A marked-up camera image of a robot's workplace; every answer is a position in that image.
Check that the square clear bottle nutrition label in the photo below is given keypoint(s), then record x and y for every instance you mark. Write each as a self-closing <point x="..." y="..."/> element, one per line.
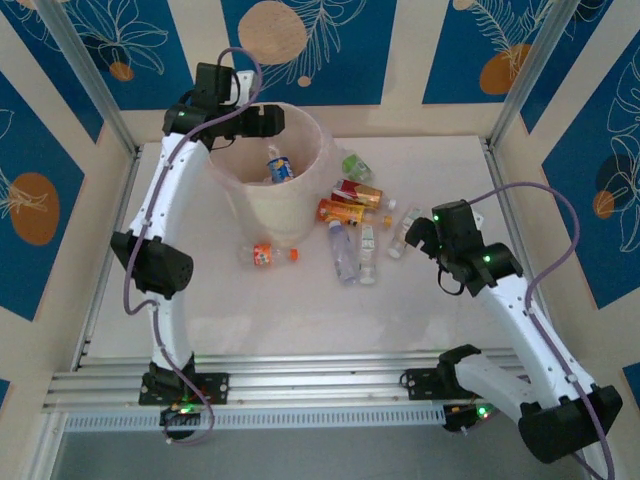
<point x="402" y="232"/>

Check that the blue yellow label bottle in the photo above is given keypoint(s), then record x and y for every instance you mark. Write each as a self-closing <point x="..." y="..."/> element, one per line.
<point x="281" y="169"/>

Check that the slim clear bottle white label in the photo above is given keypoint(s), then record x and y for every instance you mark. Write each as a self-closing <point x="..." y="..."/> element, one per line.
<point x="368" y="250"/>

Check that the red gold tea bottle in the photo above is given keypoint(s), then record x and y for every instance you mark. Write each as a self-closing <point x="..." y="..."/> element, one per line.
<point x="360" y="193"/>

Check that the yellow cap orange label bottle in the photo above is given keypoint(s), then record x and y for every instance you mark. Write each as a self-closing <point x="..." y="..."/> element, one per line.
<point x="342" y="212"/>

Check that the ribbed clear water bottle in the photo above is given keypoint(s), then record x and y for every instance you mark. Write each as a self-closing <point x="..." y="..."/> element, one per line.
<point x="341" y="252"/>

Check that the clear bottle green label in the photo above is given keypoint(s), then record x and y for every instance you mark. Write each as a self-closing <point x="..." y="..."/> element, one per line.
<point x="356" y="167"/>

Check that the orange soda bottle orange cap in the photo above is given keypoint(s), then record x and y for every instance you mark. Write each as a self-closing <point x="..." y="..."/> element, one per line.
<point x="262" y="254"/>

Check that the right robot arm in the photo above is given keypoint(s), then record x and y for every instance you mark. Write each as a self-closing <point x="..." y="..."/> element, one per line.
<point x="525" y="325"/>

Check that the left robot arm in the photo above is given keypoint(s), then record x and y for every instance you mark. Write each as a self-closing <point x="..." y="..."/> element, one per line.
<point x="170" y="200"/>

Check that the white plastic bin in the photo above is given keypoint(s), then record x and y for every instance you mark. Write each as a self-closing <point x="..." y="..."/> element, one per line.
<point x="280" y="215"/>

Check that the aluminium upright post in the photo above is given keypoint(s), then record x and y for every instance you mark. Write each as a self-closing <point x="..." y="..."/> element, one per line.
<point x="537" y="70"/>
<point x="86" y="70"/>

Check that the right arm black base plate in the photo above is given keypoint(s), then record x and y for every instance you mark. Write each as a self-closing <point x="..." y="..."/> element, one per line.
<point x="420" y="382"/>

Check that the aluminium cross rail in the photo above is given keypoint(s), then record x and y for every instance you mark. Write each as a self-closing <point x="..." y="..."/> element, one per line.
<point x="325" y="380"/>

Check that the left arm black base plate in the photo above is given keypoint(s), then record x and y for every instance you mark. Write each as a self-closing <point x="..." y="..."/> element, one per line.
<point x="212" y="387"/>

